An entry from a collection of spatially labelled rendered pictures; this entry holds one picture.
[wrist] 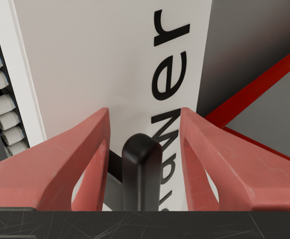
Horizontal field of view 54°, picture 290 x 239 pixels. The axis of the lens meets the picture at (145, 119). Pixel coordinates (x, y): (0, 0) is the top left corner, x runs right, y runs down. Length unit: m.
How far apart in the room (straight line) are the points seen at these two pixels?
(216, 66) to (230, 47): 0.04
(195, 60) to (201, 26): 0.02
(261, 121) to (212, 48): 0.11
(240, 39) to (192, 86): 0.29
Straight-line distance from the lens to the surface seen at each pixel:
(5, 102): 0.23
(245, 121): 0.39
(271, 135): 0.38
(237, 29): 0.45
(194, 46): 0.17
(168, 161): 0.20
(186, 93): 0.18
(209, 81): 0.43
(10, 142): 0.24
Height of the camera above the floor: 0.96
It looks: 37 degrees down
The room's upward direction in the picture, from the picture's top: 122 degrees counter-clockwise
